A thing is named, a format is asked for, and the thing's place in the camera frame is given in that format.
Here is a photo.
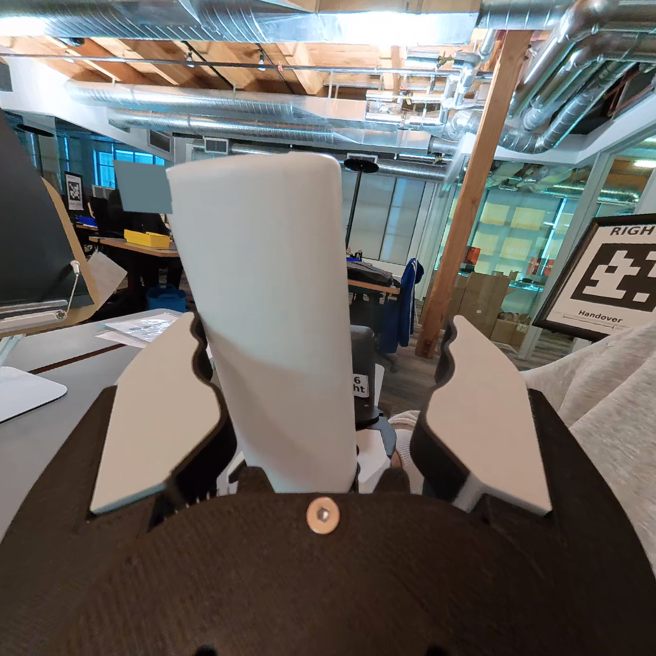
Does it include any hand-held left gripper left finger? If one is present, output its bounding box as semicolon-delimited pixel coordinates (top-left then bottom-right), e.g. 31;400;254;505
90;312;237;516

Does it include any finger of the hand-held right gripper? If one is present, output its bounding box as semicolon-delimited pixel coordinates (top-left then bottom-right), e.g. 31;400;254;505
218;453;247;495
356;430;393;494

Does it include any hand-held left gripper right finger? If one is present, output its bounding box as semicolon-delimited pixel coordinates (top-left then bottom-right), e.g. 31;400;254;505
410;315;553;516

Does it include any white water bottle black lid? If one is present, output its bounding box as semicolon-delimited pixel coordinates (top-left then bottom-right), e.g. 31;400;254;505
165;152;359;495

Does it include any person's right forearm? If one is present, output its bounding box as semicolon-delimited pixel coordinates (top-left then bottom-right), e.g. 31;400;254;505
388;410;427;469

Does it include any blue jacket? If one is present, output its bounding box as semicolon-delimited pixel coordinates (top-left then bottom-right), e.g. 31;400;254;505
379;259;424;354

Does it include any wooden table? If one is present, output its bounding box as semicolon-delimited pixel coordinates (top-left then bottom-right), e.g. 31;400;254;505
348;279;400;308
90;236;180;288

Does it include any black bag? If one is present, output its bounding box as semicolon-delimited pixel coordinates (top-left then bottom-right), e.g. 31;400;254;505
348;261;395;288

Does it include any brown cardboard box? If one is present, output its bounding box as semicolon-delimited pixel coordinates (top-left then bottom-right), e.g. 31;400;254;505
451;272;516;339
489;315;534;354

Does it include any printed paper sheet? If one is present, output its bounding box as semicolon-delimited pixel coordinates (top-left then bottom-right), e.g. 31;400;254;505
95;310;181;349

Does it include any white sign board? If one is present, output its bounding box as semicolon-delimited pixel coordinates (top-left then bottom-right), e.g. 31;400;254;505
88;251;128;308

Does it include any black floor lamp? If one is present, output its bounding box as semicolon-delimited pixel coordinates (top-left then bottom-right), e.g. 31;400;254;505
343;158;380;252

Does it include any yellow plastic bin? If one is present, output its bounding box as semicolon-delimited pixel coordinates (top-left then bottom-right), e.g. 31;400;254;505
124;230;172;250

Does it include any large black framed marker sign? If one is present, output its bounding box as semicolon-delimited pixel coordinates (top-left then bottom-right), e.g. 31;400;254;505
532;215;656;342

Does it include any wooden document stand black board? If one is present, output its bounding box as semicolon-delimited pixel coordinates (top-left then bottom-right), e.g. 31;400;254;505
0;110;100;423

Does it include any wooden support post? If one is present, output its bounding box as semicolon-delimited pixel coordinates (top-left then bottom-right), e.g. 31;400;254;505
414;31;534;359

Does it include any metal air duct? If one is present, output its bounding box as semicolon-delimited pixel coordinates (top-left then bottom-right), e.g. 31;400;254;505
64;79;370;124
500;0;656;154

